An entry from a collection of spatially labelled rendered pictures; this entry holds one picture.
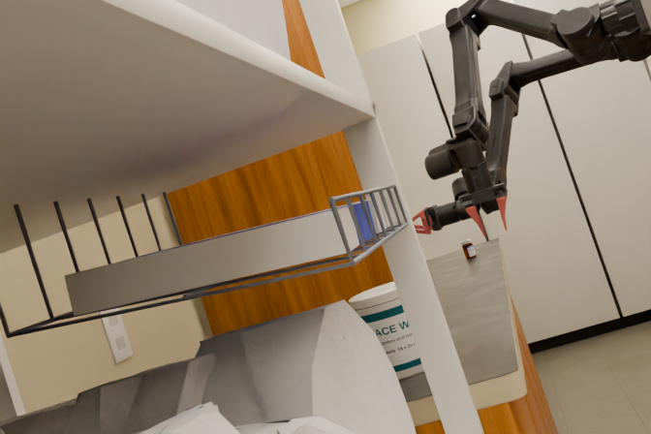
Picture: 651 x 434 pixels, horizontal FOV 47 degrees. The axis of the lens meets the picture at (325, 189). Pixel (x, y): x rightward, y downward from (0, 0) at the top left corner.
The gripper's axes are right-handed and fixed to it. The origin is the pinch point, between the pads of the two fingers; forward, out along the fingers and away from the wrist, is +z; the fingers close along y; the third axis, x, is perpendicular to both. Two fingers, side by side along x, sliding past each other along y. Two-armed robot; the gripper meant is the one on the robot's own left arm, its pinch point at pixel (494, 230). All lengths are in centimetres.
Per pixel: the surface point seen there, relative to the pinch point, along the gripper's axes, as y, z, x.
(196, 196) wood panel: 65, -29, -6
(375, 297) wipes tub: 21.5, 1.5, 41.3
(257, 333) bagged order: 21, -6, 102
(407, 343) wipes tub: 18.8, 10.4, 40.9
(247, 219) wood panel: 55, -19, -6
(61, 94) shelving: 16, -24, 133
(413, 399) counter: 18, 16, 55
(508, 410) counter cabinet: 5, 21, 55
